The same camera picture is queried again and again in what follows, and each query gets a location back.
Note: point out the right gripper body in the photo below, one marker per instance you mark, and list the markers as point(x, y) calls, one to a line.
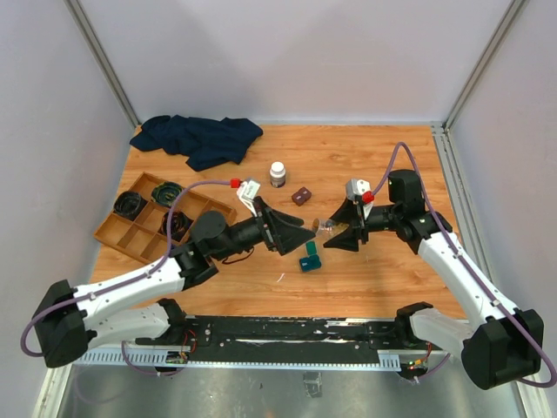
point(367, 224)

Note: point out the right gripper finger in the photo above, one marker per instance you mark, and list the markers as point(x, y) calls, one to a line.
point(347, 213)
point(345, 241)

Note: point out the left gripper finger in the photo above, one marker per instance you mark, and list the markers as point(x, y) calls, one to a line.
point(275, 218)
point(289, 238)

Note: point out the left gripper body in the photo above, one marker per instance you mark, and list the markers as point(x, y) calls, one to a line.
point(266, 224)

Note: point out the clear jar of yellow pills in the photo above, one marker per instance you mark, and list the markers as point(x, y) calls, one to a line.
point(327, 228)

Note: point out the teal pill box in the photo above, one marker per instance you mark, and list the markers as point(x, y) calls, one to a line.
point(311, 261)

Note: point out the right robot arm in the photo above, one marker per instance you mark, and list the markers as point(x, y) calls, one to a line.
point(499, 342)

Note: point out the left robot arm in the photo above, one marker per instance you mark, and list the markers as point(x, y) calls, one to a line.
point(69, 321)

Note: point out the brown pill box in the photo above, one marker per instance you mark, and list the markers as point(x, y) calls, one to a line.
point(301, 196)

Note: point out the white pill bottle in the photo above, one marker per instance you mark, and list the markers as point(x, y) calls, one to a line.
point(277, 174)

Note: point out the dark blue cloth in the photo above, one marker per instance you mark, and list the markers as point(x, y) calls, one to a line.
point(205, 142)

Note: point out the wooden compartment tray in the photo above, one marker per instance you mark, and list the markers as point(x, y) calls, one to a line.
point(136, 225)

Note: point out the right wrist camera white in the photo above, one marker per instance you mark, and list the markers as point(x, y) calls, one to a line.
point(359, 192)

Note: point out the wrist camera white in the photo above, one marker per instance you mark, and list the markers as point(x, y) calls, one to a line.
point(247, 192)
point(359, 192)

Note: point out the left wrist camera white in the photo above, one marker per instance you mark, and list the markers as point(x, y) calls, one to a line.
point(247, 192)

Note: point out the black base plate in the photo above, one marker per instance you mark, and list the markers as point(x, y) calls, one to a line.
point(284, 341)

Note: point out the right aluminium frame post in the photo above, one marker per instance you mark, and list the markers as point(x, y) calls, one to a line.
point(509, 18)

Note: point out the aluminium frame post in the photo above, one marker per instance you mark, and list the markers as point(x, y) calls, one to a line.
point(92, 40)
point(509, 18)

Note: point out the left aluminium frame post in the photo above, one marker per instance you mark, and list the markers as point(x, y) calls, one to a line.
point(92, 40)

